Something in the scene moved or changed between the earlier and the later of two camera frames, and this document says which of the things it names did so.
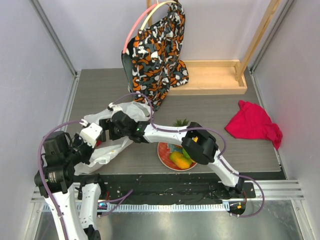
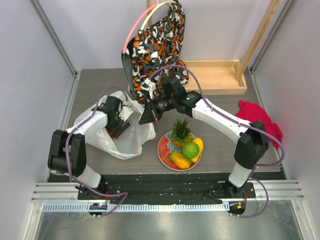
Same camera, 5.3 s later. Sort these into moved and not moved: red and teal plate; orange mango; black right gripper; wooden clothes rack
Moved: black right gripper
Not moved: wooden clothes rack; red and teal plate; orange mango
